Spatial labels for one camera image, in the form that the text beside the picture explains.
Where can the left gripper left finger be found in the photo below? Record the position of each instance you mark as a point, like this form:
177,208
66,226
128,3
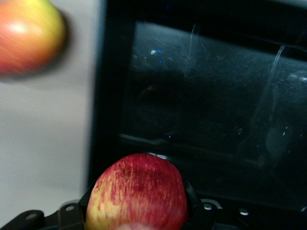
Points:
69,215

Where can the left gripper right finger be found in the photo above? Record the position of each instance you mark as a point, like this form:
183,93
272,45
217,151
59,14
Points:
204,215

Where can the red striped apple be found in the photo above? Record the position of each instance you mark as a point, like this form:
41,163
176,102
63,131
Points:
136,191

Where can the black plastic box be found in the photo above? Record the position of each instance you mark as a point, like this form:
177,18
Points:
216,95

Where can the table cover sheet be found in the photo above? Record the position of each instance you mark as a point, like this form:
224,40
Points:
43,131

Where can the red yellow mango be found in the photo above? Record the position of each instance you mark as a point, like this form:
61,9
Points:
28,36

